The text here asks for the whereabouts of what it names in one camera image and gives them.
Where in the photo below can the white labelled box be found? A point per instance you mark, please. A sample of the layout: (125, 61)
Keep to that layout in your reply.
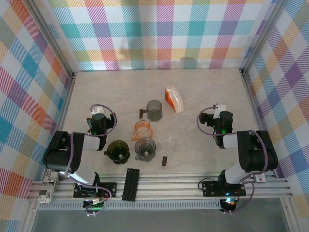
(46, 196)
(49, 177)

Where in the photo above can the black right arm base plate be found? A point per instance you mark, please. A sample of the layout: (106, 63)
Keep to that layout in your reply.
(210, 189)

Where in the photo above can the orange glass pitcher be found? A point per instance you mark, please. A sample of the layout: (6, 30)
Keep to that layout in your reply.
(147, 132)

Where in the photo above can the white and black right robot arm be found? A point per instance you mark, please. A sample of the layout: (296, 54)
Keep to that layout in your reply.
(230, 141)

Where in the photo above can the aluminium side rail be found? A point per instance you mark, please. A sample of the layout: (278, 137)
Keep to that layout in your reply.
(251, 96)
(68, 96)

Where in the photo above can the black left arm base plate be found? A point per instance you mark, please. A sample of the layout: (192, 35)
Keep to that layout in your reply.
(109, 188)

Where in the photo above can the aluminium frame post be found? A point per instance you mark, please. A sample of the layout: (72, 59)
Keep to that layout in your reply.
(51, 38)
(262, 36)

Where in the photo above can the black controller board green light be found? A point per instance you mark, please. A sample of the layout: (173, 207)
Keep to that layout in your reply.
(94, 205)
(229, 204)

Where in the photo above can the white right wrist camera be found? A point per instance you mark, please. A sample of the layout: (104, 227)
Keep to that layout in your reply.
(220, 106)

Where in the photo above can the orange white filter packet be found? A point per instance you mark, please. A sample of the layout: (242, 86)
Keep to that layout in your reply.
(175, 99)

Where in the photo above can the small white box red logo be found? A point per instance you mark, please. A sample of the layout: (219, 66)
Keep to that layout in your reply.
(259, 178)

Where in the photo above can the olive green coffee dripper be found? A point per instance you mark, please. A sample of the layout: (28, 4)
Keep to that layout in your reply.
(113, 148)

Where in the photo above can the black rail bracket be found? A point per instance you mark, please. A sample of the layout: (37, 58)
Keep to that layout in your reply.
(130, 184)

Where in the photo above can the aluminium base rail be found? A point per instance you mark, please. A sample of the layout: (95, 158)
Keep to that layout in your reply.
(169, 186)

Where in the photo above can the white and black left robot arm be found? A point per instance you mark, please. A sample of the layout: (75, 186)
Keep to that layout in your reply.
(91, 142)

